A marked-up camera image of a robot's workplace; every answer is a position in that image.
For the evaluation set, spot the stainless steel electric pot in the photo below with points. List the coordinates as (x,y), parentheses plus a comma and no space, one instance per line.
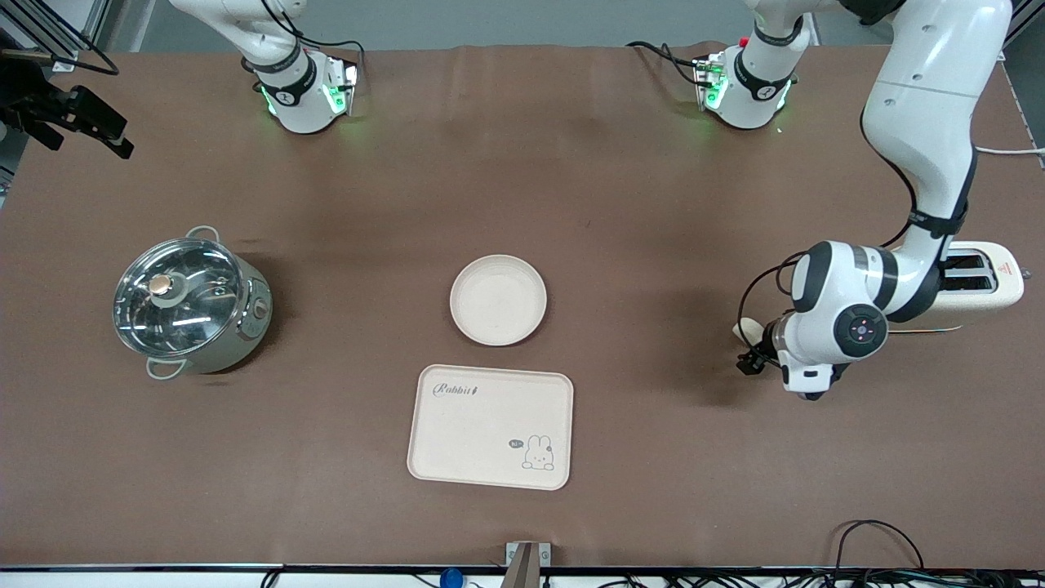
(245,327)

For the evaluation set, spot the aluminium frame profile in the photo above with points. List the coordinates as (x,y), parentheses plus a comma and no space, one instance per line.
(57,24)

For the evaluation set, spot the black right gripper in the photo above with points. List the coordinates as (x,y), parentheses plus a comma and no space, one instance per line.
(42,109)

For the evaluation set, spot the blue round cap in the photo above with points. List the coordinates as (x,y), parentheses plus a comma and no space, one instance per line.
(451,579)

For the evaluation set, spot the white steamed bun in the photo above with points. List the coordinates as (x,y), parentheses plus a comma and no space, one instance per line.
(747,331)

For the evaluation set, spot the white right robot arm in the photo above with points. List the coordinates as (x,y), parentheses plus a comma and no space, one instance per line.
(298,102)

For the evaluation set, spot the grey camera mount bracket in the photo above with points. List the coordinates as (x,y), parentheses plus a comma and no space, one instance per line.
(526,559)

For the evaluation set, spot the cream rabbit print tray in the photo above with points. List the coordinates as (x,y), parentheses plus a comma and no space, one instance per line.
(490,429)

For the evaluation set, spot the glass pot lid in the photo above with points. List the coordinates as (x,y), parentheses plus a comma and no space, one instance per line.
(175,296)

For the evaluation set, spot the cream two-slot toaster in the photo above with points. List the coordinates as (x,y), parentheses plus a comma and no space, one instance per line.
(992,286)

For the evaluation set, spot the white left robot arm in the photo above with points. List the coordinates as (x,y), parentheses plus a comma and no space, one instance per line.
(931,122)

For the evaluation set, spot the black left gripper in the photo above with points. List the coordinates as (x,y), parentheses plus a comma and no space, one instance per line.
(761,352)

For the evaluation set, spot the round cream plate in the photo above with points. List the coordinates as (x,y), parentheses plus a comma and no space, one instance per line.
(498,300)

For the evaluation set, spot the brown table cover mat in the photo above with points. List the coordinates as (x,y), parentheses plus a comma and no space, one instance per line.
(522,204)

